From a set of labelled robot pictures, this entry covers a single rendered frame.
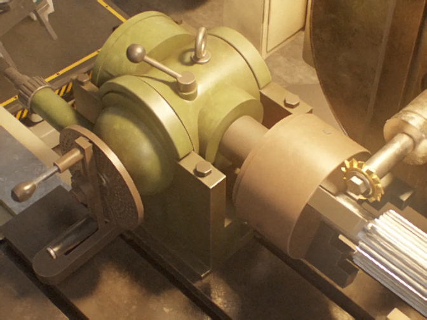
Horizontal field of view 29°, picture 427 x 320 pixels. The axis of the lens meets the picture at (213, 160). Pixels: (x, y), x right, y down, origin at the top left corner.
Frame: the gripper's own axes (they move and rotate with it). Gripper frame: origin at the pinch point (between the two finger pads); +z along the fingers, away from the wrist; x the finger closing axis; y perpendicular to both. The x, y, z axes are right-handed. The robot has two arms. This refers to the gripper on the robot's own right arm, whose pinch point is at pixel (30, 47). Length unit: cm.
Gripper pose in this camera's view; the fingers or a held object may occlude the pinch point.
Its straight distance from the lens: 214.9
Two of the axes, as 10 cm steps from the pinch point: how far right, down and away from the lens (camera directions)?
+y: -6.6, -2.3, 7.2
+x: -6.5, 6.6, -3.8
